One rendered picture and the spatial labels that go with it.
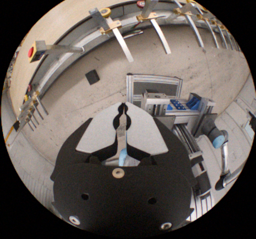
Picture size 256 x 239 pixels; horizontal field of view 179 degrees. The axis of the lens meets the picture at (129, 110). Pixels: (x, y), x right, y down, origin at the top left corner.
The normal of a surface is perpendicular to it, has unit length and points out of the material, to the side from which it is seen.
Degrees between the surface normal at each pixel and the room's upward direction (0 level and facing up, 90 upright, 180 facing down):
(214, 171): 90
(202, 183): 90
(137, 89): 0
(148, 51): 0
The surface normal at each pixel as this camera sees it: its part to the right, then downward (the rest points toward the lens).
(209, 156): -0.50, -0.74
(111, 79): 0.02, 0.51
